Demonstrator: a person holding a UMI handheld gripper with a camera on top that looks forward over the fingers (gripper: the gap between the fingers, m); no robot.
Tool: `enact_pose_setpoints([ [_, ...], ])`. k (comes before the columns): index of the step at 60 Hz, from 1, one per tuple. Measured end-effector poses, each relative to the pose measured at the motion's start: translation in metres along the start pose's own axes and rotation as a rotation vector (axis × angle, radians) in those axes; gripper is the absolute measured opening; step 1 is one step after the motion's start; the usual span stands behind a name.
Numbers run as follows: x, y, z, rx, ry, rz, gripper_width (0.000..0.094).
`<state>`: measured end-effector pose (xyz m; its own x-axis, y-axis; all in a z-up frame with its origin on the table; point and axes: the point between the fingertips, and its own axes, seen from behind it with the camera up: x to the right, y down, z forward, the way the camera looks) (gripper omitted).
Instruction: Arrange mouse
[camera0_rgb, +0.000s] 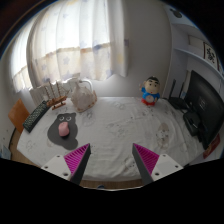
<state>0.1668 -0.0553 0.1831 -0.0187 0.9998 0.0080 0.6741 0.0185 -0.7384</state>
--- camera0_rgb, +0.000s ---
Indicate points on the wooden model sailing ship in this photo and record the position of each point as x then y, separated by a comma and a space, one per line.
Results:
56, 100

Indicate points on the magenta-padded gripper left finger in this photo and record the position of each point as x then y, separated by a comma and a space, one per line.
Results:
77, 159

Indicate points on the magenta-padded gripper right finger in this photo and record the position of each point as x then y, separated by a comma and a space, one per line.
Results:
146, 160

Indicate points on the pink computer mouse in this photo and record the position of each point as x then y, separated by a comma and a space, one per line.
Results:
64, 129

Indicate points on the white star-print curtain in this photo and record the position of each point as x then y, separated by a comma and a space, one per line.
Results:
80, 40

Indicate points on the white metal frame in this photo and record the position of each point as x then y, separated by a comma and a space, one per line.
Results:
38, 93

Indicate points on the black keyboard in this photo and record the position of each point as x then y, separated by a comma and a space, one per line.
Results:
35, 117

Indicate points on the cartoon boy figurine clock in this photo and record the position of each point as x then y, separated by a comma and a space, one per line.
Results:
150, 93

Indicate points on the black router with antennas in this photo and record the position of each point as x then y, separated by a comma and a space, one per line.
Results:
178, 101

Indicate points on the white printed tablecloth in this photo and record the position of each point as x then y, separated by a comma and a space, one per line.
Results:
126, 126

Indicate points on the black monitor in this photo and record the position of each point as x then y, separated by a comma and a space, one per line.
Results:
206, 103

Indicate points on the orange wooden chair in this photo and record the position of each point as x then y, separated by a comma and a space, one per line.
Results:
18, 115

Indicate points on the black box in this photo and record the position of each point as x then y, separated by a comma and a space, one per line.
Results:
191, 122

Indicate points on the large white conch shell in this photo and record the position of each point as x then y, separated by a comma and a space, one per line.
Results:
83, 98

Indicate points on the white wall shelf unit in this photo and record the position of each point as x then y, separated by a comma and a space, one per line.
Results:
193, 53

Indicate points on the dark cat-shaped mouse pad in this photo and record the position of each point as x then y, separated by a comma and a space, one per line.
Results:
66, 141

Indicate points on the red flat packet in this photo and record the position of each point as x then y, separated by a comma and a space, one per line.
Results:
211, 146

